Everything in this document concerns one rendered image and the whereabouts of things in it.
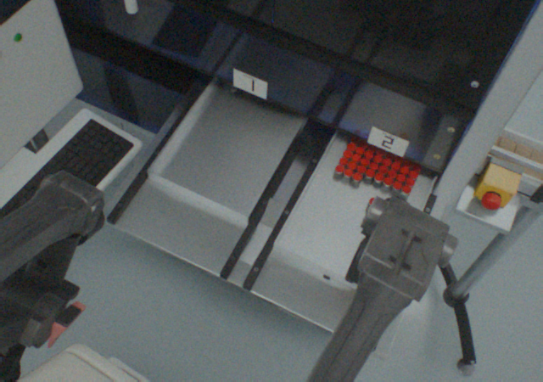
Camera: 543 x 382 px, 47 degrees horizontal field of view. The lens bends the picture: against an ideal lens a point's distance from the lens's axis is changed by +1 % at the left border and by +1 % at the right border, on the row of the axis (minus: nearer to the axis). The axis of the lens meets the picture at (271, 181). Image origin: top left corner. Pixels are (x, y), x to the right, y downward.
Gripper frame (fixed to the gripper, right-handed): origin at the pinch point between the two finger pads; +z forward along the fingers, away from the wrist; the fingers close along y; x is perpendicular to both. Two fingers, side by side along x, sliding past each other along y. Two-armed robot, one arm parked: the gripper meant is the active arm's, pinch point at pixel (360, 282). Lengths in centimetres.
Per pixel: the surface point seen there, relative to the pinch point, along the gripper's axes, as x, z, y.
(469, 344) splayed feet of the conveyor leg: -41, 79, 37
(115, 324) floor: 69, 91, -9
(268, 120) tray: 36.7, 0.2, 29.9
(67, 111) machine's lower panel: 106, 39, 30
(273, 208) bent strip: 23.9, -2.3, 6.2
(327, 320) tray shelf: 2.9, 3.1, -9.7
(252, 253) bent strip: 23.8, 2.4, -3.7
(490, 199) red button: -17.4, -12.4, 24.5
